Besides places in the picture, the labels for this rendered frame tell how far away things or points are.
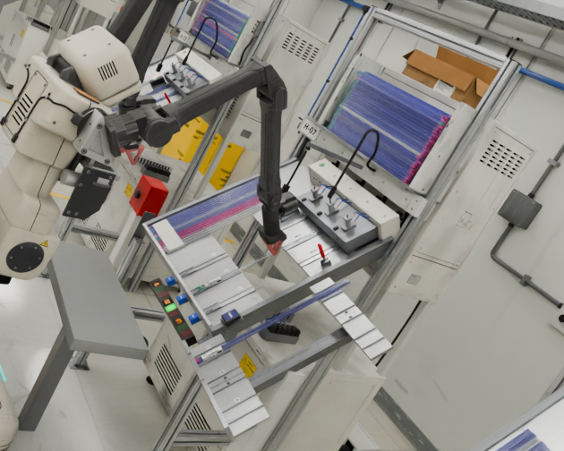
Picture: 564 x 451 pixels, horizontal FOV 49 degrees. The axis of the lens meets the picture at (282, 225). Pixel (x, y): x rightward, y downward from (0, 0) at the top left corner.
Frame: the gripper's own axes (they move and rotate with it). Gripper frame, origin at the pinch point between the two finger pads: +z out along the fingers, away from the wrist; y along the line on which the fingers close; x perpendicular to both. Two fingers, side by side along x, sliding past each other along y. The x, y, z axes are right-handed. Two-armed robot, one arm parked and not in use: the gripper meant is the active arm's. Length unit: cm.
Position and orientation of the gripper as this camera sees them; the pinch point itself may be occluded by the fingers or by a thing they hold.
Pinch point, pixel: (274, 251)
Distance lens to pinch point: 219.1
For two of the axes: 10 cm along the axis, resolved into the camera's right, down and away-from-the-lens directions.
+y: -4.9, -4.8, 7.3
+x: -8.7, 3.4, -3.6
